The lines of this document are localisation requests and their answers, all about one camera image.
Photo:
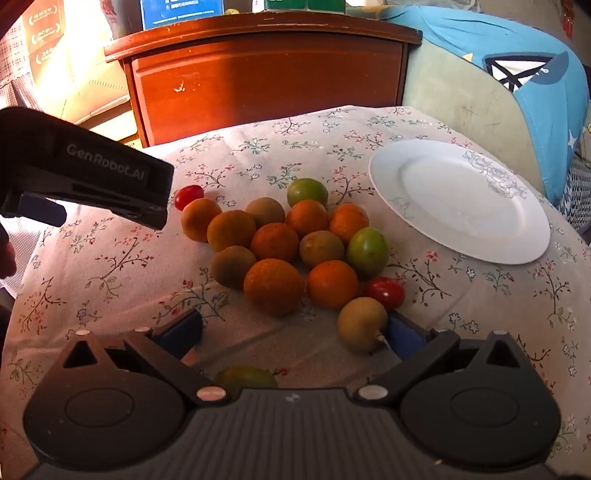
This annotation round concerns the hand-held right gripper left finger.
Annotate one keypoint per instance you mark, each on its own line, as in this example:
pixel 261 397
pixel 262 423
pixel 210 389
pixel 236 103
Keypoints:
pixel 182 332

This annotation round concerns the green and white carton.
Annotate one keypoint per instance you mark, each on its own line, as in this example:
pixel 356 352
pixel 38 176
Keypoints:
pixel 300 4

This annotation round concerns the red-brown wooden cabinet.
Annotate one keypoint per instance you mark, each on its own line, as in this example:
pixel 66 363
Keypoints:
pixel 254 78

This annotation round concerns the red wall ornament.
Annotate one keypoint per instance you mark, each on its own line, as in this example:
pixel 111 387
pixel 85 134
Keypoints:
pixel 568 18

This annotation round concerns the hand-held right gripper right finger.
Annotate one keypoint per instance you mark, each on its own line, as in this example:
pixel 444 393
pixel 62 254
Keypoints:
pixel 406 339

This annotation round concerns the pale green sofa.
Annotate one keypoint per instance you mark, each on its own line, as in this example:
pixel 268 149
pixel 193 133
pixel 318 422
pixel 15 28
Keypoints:
pixel 461 92

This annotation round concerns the white lattice basket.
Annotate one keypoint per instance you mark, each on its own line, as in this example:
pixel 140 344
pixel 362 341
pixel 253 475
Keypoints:
pixel 575 189

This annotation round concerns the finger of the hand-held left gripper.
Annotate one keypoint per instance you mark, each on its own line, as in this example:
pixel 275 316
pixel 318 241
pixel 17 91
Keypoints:
pixel 134 213

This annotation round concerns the white plate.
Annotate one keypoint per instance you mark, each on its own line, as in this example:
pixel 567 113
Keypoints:
pixel 461 207

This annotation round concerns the pile of oranges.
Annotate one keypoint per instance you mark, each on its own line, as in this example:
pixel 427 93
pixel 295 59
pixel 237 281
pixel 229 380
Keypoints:
pixel 274 286

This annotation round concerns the floral tablecloth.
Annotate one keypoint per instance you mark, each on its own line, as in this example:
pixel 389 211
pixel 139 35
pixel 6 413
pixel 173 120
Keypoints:
pixel 115 258

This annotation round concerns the blue carton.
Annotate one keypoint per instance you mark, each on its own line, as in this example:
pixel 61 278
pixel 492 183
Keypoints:
pixel 180 14

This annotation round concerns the sofa with blue cloth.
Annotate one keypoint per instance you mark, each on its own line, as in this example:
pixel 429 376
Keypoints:
pixel 461 41

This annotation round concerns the person's left hand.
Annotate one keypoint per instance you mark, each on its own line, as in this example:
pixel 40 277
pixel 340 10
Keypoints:
pixel 5 258

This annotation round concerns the red cherry tomato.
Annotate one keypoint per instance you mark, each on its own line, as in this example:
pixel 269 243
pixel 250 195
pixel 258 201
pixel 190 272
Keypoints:
pixel 385 293
pixel 187 196

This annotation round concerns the brown printed carton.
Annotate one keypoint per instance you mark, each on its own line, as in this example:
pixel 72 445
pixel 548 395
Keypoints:
pixel 51 41

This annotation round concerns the checkered cloth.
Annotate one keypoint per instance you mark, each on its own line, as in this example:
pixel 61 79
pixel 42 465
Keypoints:
pixel 16 60

